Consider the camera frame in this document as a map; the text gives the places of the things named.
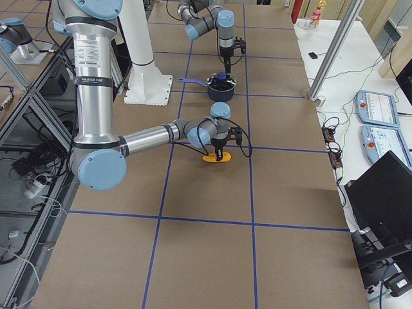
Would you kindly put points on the red yellow drink bottle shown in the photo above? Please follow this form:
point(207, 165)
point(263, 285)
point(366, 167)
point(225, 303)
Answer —
point(316, 15)

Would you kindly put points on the teach pendant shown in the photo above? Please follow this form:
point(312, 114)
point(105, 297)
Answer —
point(377, 108)
point(378, 140)

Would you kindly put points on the black laptop monitor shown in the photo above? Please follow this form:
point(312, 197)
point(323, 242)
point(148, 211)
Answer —
point(381, 199)

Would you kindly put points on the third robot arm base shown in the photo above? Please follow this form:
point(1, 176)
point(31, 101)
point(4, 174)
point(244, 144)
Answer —
point(18, 43)

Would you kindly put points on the aluminium frame rack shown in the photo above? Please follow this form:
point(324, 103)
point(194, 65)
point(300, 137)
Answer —
point(38, 183)

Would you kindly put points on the orange black power strip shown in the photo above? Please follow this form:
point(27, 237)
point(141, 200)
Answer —
point(333, 148)

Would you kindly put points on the glass lid blue knob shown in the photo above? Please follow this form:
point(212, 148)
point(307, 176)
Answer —
point(221, 81)

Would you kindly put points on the lower teach pendant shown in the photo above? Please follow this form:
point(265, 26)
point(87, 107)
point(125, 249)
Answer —
point(378, 140)

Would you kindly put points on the small black square device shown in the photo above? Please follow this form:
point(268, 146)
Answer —
point(313, 55)

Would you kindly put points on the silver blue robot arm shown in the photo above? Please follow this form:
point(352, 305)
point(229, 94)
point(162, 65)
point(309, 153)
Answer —
point(199, 19)
point(98, 158)

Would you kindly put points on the upper teach pendant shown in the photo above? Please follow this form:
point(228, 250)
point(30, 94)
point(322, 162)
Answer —
point(377, 108)

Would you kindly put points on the white column pedestal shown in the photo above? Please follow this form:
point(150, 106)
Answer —
point(146, 85)

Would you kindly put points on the yellow plastic corn cob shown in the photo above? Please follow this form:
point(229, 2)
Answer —
point(212, 158)

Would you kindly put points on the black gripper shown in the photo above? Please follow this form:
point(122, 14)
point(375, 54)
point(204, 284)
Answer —
point(226, 55)
point(218, 145)

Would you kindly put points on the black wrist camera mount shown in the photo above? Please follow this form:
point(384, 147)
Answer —
point(240, 44)
point(235, 133)

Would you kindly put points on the aluminium frame post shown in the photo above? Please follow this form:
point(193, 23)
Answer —
point(335, 46)

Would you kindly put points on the dark blue saucepan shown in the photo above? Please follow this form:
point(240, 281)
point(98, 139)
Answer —
point(215, 95)

